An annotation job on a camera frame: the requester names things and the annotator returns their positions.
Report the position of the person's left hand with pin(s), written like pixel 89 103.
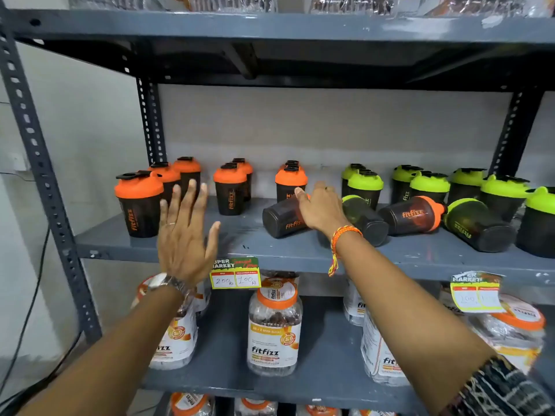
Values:
pixel 184 251

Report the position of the person's right hand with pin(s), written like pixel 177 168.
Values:
pixel 323 212

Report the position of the person's left middle finger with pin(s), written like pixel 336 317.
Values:
pixel 187 203

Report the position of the person's left thumb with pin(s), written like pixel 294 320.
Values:
pixel 212 244

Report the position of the person's right thumb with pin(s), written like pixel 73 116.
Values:
pixel 302 198

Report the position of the person's left little finger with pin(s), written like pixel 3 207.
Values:
pixel 164 218

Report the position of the black shaker bottle orange cap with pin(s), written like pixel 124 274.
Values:
pixel 282 218

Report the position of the person's left forearm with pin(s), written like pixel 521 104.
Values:
pixel 117 355

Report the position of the person's right forearm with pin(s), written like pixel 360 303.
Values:
pixel 412 324

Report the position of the row of orange-lid shakers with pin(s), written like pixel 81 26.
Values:
pixel 138 212

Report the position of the green yellow price tag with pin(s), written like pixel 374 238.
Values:
pixel 476 294
pixel 236 275

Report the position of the grey metal shelving rack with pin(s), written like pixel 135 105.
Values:
pixel 260 251

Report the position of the silver wristwatch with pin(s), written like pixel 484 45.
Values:
pixel 171 282

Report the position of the group of clear orange-lid jars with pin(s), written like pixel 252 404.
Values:
pixel 274 333

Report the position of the row of green-lid shakers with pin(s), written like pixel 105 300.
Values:
pixel 503 192

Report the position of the row of clear plastic packages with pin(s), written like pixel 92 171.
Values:
pixel 355 3

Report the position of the black patterned sleeve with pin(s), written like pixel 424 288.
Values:
pixel 503 392

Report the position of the white wall switch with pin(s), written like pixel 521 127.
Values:
pixel 18 162

